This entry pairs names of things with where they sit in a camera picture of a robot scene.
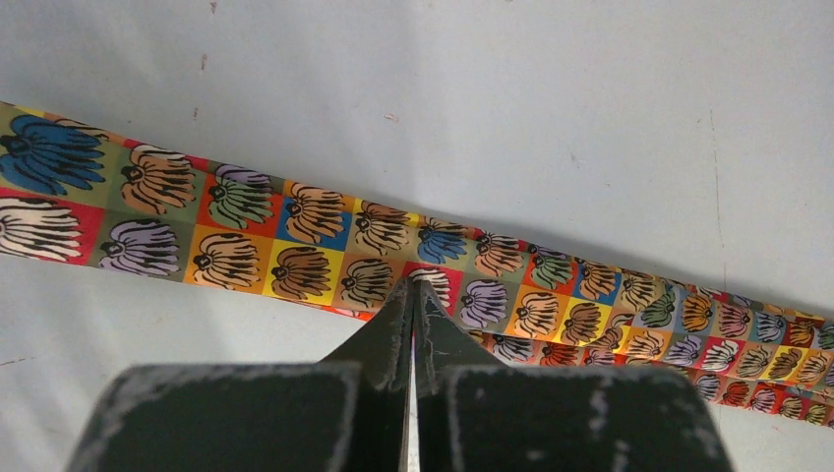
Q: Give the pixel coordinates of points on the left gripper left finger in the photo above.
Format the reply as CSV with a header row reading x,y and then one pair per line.
x,y
347,412

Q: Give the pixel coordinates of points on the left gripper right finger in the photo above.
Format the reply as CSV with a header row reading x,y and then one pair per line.
x,y
476,413

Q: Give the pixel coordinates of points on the colourful patterned tie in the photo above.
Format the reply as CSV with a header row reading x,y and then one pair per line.
x,y
75,194

